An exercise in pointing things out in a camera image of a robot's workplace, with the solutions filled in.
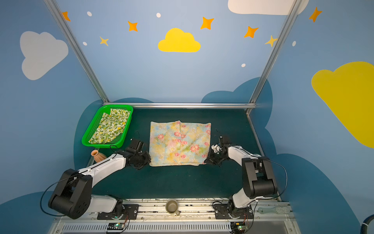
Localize pastel floral skirt pink flowers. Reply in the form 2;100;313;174
149;121;211;167

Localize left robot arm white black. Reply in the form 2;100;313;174
48;140;151;220

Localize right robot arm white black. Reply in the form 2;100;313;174
205;144;278;208

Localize terracotta ribbed vase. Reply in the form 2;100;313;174
91;150;107;163

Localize green plastic basket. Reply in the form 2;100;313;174
82;104;133;149

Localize lemon print skirt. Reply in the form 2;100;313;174
88;107;131;144

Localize olive ceramic mug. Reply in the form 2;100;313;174
165;199;180;216

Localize right green circuit board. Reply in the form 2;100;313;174
230;222;249;234

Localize green circuit board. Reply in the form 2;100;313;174
106;222;126;234
230;222;249;234

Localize left green circuit board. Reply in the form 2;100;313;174
106;222;126;234

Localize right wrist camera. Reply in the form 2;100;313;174
211;136;231;154

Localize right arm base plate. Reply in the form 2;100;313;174
212;202;254;219

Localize aluminium frame back rail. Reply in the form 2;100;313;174
103;102;256;109

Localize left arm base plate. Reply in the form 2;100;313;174
97;204;139;220

